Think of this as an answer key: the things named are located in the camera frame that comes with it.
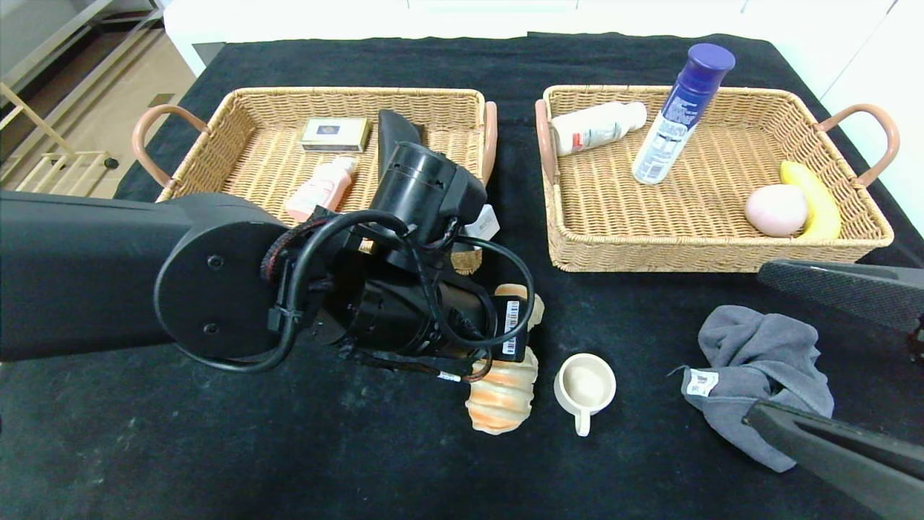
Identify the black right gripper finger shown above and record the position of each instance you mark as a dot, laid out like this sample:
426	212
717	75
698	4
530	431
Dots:
844	455
844	289

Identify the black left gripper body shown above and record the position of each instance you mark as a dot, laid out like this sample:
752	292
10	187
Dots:
512	326

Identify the striped orange bread roll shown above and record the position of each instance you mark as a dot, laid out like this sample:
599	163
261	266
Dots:
505	397

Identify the cream ceramic mug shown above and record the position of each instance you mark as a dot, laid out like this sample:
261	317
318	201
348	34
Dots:
585	386

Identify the grey towel with tag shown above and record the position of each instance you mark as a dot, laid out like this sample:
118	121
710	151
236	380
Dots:
758	347

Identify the black glasses case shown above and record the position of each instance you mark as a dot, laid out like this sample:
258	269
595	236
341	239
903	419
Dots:
397	130

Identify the spray can with blue cap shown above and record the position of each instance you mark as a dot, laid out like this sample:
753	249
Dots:
668	137

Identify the pink detergent bottle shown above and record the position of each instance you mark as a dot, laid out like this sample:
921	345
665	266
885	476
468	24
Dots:
321	189

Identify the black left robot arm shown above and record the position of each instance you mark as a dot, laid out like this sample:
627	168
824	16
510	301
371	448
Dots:
108	274

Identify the yellow banana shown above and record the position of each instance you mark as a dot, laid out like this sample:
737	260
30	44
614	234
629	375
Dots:
819	206

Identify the pink peach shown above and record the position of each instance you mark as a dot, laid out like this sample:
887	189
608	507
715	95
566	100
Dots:
774	211

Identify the white plastic bottle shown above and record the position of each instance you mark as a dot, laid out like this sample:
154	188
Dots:
595	128

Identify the small gold card box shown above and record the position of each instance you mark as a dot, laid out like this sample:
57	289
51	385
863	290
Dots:
333	135

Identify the white counter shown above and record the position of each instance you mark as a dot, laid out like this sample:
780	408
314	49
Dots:
325	22

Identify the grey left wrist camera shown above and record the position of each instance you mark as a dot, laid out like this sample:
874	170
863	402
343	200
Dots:
482	225

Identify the grey metal shelf frame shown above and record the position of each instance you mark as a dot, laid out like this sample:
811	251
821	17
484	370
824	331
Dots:
43	50

